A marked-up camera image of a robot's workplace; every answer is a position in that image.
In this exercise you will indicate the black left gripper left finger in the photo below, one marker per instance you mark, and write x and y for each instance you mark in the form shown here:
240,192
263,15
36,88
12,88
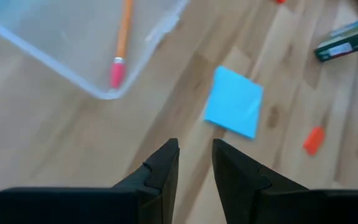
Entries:
154,193

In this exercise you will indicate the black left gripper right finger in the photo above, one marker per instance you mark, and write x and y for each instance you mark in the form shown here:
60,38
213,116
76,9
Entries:
247,193

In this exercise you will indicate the blue sticky note pad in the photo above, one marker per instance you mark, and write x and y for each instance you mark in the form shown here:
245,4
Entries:
233,101

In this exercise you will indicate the green crayon box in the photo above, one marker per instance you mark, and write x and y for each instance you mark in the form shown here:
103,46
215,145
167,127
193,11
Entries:
343,46

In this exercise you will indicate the small orange eraser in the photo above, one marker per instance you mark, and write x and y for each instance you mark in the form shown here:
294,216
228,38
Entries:
314,140

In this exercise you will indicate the orange pencil with pink eraser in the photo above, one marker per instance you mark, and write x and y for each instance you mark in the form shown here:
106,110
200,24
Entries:
123,37

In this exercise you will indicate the clear plastic container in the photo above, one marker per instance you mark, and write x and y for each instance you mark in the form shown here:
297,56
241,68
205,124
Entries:
57,40

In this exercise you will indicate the small red object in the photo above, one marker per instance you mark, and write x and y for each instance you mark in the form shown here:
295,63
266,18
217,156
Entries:
280,1

